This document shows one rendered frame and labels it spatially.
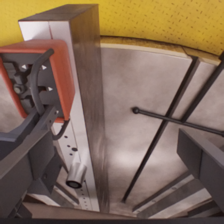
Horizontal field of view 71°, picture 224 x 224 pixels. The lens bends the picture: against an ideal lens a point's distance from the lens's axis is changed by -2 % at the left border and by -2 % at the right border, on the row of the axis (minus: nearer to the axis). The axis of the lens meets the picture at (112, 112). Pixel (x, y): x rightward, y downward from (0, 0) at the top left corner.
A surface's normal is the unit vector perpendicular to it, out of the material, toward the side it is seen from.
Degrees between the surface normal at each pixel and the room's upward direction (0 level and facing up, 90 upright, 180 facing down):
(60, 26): 0
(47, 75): 0
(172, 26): 0
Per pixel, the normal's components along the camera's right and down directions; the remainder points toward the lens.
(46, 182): 0.99, 0.07
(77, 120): -0.12, 0.63
